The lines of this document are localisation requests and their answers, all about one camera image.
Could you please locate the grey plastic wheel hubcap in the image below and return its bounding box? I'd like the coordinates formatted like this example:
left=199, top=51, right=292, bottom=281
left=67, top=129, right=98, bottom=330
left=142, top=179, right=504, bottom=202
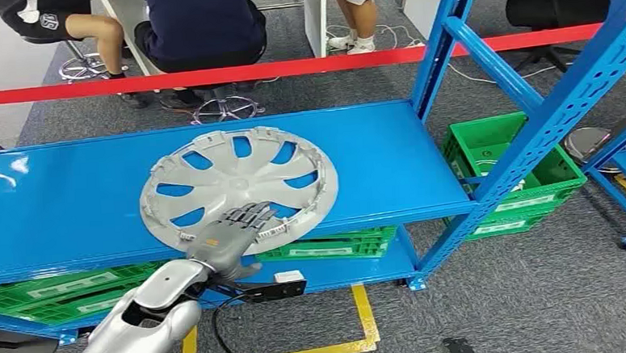
left=135, top=122, right=342, bottom=263

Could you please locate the person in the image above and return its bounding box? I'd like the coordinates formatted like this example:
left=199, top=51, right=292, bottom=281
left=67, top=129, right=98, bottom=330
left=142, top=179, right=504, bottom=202
left=327, top=0, right=389, bottom=57
left=132, top=0, right=271, bottom=113
left=0, top=0, right=132, bottom=86

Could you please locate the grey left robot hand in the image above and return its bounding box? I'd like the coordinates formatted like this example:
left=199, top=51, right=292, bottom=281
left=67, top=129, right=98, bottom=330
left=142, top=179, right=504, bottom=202
left=183, top=200, right=283, bottom=285

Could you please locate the white partition panel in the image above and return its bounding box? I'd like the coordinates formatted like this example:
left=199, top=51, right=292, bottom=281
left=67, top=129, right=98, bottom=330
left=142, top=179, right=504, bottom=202
left=402, top=0, right=447, bottom=40

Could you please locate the open green plastic crate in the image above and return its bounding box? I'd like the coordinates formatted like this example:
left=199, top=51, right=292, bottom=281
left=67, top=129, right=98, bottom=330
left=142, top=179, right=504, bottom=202
left=441, top=108, right=590, bottom=217

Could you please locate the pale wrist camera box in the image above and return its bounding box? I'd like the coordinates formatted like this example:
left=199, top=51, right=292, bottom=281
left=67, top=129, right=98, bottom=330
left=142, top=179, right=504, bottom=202
left=274, top=269, right=305, bottom=284

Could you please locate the chrome ring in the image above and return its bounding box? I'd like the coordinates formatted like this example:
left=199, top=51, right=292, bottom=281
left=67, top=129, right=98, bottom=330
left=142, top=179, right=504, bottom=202
left=562, top=124, right=626, bottom=178

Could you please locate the chrome base stool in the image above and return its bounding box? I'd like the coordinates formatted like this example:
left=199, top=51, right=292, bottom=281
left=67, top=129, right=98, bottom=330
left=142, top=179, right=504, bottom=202
left=21, top=29, right=129, bottom=86

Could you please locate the black flat object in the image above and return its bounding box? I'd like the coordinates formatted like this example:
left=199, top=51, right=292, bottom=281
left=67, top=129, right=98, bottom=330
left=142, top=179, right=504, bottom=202
left=441, top=337, right=481, bottom=353

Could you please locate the red barrier belt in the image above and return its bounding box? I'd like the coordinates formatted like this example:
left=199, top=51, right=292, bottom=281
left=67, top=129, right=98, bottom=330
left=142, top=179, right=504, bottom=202
left=0, top=22, right=607, bottom=106

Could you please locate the black office chair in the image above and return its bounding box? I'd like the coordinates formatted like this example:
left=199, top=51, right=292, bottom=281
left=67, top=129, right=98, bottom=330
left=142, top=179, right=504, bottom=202
left=504, top=0, right=625, bottom=78

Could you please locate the white coiled cable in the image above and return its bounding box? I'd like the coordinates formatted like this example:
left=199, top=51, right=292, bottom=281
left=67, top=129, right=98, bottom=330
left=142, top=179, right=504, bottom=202
left=475, top=158, right=527, bottom=195

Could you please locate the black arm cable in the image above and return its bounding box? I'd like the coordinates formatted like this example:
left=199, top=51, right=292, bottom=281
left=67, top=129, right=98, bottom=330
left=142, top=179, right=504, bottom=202
left=210, top=292, right=251, bottom=353

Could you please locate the black seat chrome stool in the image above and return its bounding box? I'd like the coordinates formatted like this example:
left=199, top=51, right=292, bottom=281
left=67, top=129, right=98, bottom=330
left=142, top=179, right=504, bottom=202
left=191, top=84, right=267, bottom=125

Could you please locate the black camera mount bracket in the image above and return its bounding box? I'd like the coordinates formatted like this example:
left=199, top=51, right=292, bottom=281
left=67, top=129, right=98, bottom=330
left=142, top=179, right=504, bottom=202
left=208, top=269, right=309, bottom=305

